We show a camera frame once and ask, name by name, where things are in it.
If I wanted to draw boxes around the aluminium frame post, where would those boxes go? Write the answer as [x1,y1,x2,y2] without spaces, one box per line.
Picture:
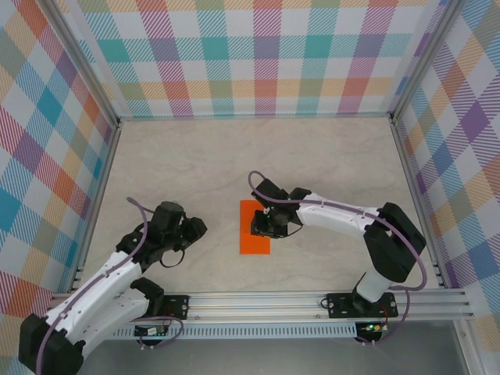
[45,0,121,128]
[389,0,469,120]

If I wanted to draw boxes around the aluminium frame leg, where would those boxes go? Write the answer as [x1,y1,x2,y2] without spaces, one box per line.
[455,320,484,375]

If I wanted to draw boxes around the aluminium table edge rail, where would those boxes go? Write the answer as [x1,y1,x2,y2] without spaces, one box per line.
[69,120,123,294]
[390,119,450,290]
[118,112,395,123]

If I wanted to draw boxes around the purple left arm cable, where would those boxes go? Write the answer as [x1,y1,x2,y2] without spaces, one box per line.
[38,197,184,375]

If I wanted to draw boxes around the wide aluminium mounting rail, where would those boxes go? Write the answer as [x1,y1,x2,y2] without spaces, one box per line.
[42,288,476,323]

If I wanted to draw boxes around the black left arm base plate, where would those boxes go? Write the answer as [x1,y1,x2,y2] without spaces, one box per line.
[118,295,191,321]

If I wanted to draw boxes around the orange paper sheet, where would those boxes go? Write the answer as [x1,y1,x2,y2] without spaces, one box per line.
[238,200,273,255]

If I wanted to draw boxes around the white slotted cable duct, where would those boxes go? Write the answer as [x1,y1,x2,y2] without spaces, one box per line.
[111,322,359,340]

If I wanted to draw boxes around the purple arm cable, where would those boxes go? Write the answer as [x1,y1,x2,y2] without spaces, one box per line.
[248,170,427,347]
[38,197,184,375]

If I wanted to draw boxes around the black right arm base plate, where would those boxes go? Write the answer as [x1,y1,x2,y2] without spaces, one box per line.
[327,291,399,320]

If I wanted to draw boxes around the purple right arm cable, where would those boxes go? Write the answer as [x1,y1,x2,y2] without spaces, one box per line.
[248,170,427,347]

